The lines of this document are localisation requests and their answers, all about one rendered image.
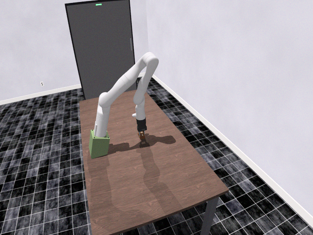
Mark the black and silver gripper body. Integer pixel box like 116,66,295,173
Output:
132,113,147,132

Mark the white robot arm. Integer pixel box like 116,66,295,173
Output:
94,52,159,137

